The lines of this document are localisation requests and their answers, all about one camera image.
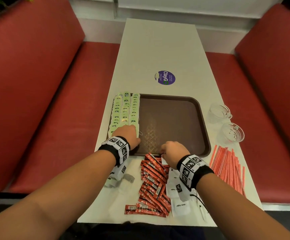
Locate person's left hand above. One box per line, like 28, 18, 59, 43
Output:
112, 125, 141, 150

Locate person's right hand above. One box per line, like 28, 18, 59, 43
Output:
160, 141, 190, 170

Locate person's right forearm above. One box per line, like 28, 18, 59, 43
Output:
196, 173, 290, 240

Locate person's left forearm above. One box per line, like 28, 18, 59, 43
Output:
0, 150, 116, 240

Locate left wristband with marker tags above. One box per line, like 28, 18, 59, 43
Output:
98, 136, 131, 168

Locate wristband with marker tags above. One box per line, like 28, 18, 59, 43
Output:
98, 136, 131, 168
176, 154, 214, 191

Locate brown plastic tray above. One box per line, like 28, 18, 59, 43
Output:
107, 93, 212, 158

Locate right wristband with marker tags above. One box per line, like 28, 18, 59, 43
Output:
176, 154, 214, 191

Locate rows of green tea packets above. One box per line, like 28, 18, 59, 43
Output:
108, 91, 141, 138

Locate pile of red sachets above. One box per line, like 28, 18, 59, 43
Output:
125, 153, 172, 218

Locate pile of white sachets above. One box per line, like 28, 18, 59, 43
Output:
161, 154, 208, 222

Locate pile of red striped straws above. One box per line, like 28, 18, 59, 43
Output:
209, 144, 246, 198

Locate clear glass cup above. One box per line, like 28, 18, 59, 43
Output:
207, 103, 233, 123
218, 122, 245, 144

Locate round purple sticker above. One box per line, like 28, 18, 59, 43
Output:
154, 70, 176, 86

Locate person's dark clothing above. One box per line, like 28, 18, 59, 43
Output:
66, 221, 212, 240

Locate red padded bench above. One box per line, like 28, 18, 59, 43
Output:
205, 3, 290, 204
0, 0, 120, 196

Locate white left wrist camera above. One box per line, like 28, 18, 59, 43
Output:
104, 160, 135, 188

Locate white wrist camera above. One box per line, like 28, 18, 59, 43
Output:
170, 172, 193, 202
104, 160, 135, 188

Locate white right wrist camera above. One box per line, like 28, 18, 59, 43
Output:
170, 172, 193, 202

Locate thin black cable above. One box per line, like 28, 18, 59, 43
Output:
189, 194, 208, 211

